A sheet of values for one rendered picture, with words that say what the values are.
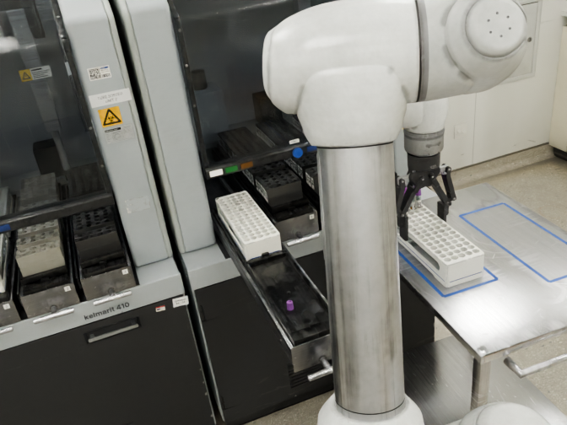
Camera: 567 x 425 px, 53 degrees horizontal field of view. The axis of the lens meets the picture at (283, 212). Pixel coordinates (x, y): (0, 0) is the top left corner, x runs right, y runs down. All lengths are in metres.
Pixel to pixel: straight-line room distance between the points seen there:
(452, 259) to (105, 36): 0.97
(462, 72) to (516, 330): 0.68
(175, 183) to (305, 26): 0.98
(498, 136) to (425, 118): 2.40
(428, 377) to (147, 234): 0.96
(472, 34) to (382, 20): 0.10
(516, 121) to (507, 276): 2.40
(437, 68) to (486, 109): 2.84
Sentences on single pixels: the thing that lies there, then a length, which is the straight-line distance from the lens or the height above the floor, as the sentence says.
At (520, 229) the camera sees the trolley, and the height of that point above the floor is 0.82.
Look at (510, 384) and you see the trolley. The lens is 1.91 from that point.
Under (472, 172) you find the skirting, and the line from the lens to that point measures 3.64.
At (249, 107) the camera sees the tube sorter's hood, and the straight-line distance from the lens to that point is 1.58.
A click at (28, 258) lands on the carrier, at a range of 1.66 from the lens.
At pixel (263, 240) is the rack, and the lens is 1.47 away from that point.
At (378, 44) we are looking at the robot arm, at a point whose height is 1.47.
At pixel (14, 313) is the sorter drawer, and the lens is 1.65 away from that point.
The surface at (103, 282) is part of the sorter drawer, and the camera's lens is 1.62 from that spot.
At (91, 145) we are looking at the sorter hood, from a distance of 1.53.
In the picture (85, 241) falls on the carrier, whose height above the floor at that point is 0.87.
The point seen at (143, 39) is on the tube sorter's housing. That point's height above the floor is 1.36.
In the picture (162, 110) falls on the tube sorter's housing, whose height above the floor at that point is 1.18.
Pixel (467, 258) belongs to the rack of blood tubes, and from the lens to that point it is 1.33.
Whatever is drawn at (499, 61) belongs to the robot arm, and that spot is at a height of 1.44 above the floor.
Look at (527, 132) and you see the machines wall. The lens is 3.82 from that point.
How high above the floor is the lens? 1.63
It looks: 29 degrees down
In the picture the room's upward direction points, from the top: 7 degrees counter-clockwise
